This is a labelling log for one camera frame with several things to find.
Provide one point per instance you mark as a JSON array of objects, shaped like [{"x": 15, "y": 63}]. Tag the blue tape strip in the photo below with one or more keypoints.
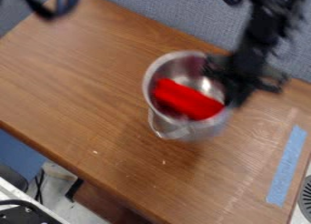
[{"x": 282, "y": 180}]

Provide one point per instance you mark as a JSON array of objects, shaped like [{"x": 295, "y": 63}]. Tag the grey fan grille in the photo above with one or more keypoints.
[{"x": 305, "y": 198}]

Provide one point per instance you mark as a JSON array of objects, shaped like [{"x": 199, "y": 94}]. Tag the black device with handle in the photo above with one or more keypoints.
[{"x": 22, "y": 212}]

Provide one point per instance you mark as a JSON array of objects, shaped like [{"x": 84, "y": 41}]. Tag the red rectangular block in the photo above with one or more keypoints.
[{"x": 185, "y": 100}]

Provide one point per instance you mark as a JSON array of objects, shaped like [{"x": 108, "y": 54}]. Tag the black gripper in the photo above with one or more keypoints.
[{"x": 243, "y": 72}]

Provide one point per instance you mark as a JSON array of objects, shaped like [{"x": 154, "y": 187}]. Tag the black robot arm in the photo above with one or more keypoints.
[{"x": 273, "y": 19}]

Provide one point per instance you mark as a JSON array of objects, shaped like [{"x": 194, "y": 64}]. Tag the silver metal pot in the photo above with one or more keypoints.
[{"x": 182, "y": 66}]

